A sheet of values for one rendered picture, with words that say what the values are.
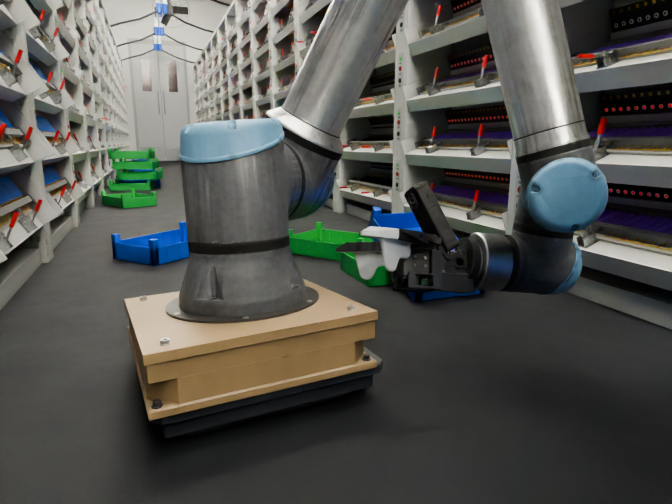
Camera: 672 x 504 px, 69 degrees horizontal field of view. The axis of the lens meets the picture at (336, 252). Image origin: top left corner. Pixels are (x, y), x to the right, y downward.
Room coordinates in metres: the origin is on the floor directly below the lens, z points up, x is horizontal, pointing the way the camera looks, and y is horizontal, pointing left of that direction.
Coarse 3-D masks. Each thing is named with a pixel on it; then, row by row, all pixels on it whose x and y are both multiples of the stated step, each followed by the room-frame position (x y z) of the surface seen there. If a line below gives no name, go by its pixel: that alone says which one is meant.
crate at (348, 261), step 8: (344, 256) 1.38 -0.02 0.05; (352, 256) 1.42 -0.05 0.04; (344, 264) 1.38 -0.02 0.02; (352, 264) 1.32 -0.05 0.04; (352, 272) 1.32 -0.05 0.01; (376, 272) 1.23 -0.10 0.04; (384, 272) 1.24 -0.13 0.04; (360, 280) 1.27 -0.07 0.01; (368, 280) 1.22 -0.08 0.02; (376, 280) 1.23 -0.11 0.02; (384, 280) 1.24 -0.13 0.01; (392, 280) 1.25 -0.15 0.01
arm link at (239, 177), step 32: (192, 128) 0.68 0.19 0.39; (224, 128) 0.67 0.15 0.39; (256, 128) 0.68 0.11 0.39; (192, 160) 0.67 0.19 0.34; (224, 160) 0.66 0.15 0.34; (256, 160) 0.68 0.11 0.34; (288, 160) 0.76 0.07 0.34; (192, 192) 0.68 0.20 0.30; (224, 192) 0.66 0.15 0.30; (256, 192) 0.67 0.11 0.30; (288, 192) 0.74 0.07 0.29; (192, 224) 0.68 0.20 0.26; (224, 224) 0.66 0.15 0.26; (256, 224) 0.67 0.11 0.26; (288, 224) 0.73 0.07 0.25
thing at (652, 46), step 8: (656, 40) 1.06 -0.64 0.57; (664, 40) 1.03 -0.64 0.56; (616, 48) 1.14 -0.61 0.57; (624, 48) 1.11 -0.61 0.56; (632, 48) 1.09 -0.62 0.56; (640, 48) 1.08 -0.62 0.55; (648, 48) 1.06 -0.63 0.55; (656, 48) 1.04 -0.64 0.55; (664, 48) 1.03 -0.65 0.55; (576, 56) 1.24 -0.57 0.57; (624, 56) 1.10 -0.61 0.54; (576, 64) 1.24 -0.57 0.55; (584, 64) 1.19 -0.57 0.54
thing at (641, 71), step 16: (624, 32) 1.26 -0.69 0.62; (640, 32) 1.22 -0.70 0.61; (576, 48) 1.29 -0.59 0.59; (592, 48) 1.31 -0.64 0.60; (624, 64) 1.06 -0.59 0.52; (640, 64) 1.02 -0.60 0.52; (656, 64) 0.99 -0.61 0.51; (576, 80) 1.18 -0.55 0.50; (592, 80) 1.14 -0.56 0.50; (608, 80) 1.10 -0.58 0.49; (624, 80) 1.06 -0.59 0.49; (640, 80) 1.03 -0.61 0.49; (656, 80) 1.00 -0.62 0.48
